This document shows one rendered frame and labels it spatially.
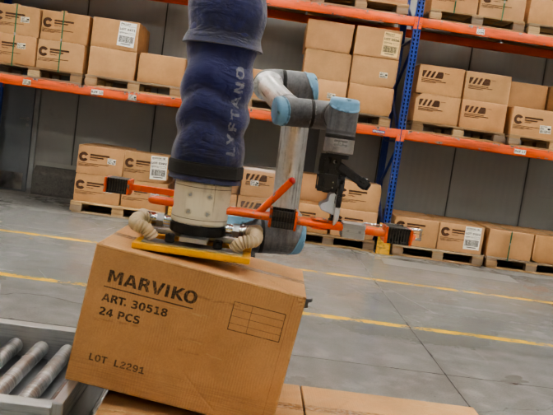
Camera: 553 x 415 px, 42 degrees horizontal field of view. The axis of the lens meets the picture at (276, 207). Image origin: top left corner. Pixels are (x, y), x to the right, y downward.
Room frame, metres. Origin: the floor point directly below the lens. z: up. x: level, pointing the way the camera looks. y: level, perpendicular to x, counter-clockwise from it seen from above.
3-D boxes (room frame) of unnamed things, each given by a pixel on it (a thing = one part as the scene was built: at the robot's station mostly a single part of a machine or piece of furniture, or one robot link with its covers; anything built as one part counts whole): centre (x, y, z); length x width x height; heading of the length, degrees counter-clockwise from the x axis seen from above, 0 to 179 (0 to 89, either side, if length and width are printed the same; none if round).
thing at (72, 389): (2.15, 0.50, 0.58); 0.70 x 0.03 x 0.06; 2
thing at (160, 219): (2.17, 0.23, 1.06); 0.34 x 0.25 x 0.06; 92
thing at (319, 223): (2.29, 0.03, 1.12); 0.93 x 0.30 x 0.04; 92
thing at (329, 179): (2.18, -0.15, 1.28); 0.09 x 0.08 x 0.12; 92
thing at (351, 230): (2.18, -0.24, 1.12); 0.07 x 0.07 x 0.04; 2
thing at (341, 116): (2.19, -0.16, 1.45); 0.10 x 0.09 x 0.12; 11
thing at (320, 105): (2.29, -0.13, 1.45); 0.12 x 0.12 x 0.09; 11
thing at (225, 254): (2.07, 0.22, 1.02); 0.34 x 0.10 x 0.05; 92
